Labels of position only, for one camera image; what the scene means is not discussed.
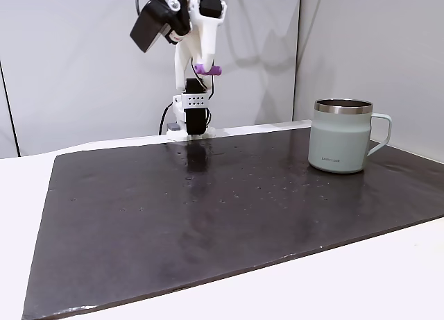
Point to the dark brown table mat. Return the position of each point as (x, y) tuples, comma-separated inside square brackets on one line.
[(208, 236)]

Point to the purple ribbed pen grip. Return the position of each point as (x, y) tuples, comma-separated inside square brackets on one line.
[(215, 71)]

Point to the grey table clamp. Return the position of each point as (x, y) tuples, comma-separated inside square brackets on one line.
[(173, 126)]

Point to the black camera box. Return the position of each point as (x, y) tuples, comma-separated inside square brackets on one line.
[(149, 23)]

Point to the pale green steel-rimmed mug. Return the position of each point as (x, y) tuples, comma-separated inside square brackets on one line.
[(333, 143)]

